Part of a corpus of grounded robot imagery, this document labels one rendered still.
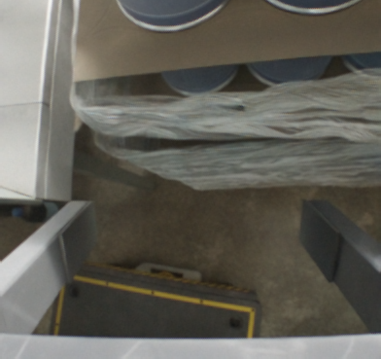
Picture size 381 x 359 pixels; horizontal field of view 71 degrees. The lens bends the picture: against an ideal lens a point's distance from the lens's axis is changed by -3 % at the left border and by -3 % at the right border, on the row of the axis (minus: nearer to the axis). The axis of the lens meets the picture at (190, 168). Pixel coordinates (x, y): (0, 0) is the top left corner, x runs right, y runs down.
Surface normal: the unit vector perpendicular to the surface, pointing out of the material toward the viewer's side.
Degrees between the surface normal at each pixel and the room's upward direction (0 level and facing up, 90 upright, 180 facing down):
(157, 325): 0
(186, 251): 0
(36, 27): 0
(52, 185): 90
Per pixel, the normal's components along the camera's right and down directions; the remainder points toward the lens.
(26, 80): -0.15, -0.15
